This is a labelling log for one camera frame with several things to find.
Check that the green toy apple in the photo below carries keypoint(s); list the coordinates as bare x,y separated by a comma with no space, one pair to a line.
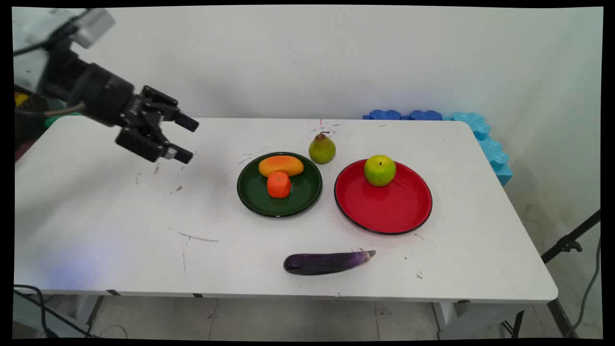
379,171

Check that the green toy pear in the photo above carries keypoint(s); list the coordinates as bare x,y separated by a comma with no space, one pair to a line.
322,150

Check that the light blue foam mat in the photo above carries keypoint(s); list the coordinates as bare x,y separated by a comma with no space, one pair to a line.
492,151

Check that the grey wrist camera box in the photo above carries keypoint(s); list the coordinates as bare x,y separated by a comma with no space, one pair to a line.
96,26

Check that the purple toy eggplant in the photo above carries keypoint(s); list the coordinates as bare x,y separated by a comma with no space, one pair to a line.
322,263

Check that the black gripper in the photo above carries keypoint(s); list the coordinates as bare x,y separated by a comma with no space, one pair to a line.
105,98

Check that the dark blue foam mat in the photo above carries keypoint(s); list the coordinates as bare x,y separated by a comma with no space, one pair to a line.
425,115
384,115

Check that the red plate with black rim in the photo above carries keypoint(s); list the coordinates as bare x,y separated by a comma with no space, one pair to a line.
384,211

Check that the white table leg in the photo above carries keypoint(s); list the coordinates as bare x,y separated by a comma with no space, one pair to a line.
444,315

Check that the orange toy tangerine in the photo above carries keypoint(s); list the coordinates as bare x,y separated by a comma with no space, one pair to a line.
279,186

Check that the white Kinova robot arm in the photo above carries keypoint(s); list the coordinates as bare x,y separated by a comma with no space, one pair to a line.
30,33

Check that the black tripod stand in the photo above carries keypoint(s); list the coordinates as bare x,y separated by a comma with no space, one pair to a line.
569,242

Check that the dark green plate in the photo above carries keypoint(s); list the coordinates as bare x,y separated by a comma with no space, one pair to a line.
303,192

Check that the yellow-orange toy mango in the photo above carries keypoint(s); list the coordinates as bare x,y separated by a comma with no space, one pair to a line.
281,165

